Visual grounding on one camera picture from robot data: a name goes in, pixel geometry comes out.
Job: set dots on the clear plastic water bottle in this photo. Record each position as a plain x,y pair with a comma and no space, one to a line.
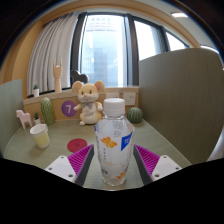
114,143

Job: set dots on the dark-framed large window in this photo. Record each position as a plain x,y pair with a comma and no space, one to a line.
103,50

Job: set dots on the tall green cactus ornament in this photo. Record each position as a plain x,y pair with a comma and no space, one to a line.
47,111

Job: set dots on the wooden hand model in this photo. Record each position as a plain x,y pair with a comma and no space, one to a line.
57,78

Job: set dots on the pink horse figurine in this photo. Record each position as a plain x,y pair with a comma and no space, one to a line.
23,118

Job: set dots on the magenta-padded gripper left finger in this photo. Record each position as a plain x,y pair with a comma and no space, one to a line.
61,166

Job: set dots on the black horse figurine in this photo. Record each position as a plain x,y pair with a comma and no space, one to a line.
77,77

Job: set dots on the white pleated curtain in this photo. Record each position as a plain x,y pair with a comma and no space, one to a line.
50,56

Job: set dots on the white wall socket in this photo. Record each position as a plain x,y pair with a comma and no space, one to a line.
129,98
112,95

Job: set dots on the ceiling light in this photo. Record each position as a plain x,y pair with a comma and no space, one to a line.
179,15

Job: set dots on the round green cactus ornament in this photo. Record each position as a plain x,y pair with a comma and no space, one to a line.
135,115

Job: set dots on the beige mouse plush toy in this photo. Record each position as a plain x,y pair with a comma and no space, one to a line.
88,106

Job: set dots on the green desk partition panel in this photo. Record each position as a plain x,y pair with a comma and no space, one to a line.
180,106
10,113

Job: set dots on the small plant in white pot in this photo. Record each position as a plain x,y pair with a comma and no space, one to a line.
37,120
35,92

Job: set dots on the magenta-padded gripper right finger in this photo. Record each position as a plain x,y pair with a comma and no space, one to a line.
165,165

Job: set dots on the pale yellow white cup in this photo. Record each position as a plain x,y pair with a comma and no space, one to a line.
40,136

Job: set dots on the flat round red coaster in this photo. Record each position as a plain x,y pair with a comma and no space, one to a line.
76,145

